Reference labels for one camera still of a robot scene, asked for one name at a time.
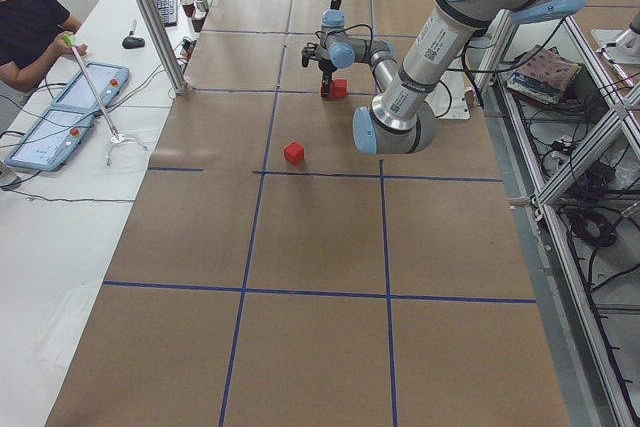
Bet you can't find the red block picked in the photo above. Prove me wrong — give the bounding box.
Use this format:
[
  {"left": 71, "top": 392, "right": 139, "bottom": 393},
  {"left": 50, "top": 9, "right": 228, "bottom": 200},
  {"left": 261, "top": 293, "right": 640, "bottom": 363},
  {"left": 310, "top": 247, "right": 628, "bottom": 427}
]
[{"left": 330, "top": 79, "right": 348, "bottom": 99}]

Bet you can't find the metal cup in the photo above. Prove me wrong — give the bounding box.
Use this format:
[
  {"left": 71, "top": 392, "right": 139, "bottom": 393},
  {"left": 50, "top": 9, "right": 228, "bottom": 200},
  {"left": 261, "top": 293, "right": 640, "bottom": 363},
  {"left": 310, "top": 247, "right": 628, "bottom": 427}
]
[{"left": 194, "top": 0, "right": 209, "bottom": 13}]

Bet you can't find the black keyboard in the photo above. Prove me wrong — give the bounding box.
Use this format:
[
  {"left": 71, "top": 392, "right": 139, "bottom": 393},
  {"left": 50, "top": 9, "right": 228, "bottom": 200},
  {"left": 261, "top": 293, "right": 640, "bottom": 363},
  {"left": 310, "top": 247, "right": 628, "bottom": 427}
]
[{"left": 153, "top": 0, "right": 178, "bottom": 27}]

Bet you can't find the black computer mouse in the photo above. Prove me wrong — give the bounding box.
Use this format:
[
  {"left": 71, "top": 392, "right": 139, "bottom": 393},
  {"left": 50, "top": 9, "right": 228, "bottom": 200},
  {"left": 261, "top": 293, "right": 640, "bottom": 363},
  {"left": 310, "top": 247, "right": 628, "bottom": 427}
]
[{"left": 122, "top": 36, "right": 146, "bottom": 50}]

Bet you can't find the reacher grabber stick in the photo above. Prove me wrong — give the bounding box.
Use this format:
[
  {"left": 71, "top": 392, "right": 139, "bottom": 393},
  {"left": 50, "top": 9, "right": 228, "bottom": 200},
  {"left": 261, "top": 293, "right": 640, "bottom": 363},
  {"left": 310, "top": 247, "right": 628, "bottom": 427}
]
[{"left": 62, "top": 33, "right": 148, "bottom": 166}]

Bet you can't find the teach pendant far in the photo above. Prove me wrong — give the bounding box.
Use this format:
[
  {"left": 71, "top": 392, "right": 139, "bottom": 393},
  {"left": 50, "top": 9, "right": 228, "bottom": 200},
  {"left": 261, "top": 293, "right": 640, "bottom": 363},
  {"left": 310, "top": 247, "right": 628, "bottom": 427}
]
[{"left": 51, "top": 62, "right": 130, "bottom": 113}]

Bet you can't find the teach pendant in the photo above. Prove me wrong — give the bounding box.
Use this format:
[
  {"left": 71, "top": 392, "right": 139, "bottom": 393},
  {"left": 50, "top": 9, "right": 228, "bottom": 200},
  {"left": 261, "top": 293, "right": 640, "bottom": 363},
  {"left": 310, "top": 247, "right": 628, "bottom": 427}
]
[
  {"left": 5, "top": 107, "right": 95, "bottom": 172},
  {"left": 51, "top": 62, "right": 130, "bottom": 113}
]

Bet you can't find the teach pendant near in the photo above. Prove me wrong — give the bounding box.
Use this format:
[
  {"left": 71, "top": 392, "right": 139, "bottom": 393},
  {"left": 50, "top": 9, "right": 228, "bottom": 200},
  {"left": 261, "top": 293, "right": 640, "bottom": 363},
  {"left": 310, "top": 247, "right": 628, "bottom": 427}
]
[{"left": 5, "top": 107, "right": 95, "bottom": 172}]

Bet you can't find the person in black shirt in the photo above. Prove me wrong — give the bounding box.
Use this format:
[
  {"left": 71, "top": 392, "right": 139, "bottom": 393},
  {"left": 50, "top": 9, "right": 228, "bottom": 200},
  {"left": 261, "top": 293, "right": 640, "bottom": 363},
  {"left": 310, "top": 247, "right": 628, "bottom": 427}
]
[{"left": 1, "top": 0, "right": 82, "bottom": 93}]

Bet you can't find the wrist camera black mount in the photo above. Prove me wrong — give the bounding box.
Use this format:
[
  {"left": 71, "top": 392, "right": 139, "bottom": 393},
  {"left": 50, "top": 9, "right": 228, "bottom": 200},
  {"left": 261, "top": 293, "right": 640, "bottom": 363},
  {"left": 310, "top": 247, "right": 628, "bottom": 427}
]
[{"left": 301, "top": 43, "right": 319, "bottom": 68}]

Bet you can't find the white central pedestal column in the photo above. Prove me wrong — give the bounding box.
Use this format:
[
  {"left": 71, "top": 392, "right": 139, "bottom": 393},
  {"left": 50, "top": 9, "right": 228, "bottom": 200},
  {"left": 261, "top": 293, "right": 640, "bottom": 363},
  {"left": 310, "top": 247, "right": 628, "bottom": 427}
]
[{"left": 427, "top": 71, "right": 470, "bottom": 120}]

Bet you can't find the aluminium frame post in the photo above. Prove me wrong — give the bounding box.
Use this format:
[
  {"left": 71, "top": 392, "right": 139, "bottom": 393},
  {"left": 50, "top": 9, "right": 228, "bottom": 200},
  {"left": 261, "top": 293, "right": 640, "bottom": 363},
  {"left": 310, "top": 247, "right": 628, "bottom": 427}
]
[{"left": 136, "top": 0, "right": 187, "bottom": 95}]

